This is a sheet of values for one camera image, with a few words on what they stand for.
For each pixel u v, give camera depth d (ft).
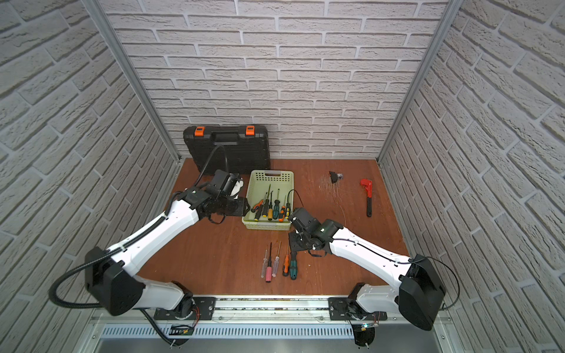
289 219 2.10
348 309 2.15
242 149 3.12
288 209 3.20
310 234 1.93
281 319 2.42
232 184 2.05
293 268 2.65
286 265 2.70
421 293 1.32
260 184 3.45
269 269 2.66
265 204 3.29
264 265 2.72
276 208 3.19
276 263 2.72
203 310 2.43
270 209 3.20
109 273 1.28
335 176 3.62
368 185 3.50
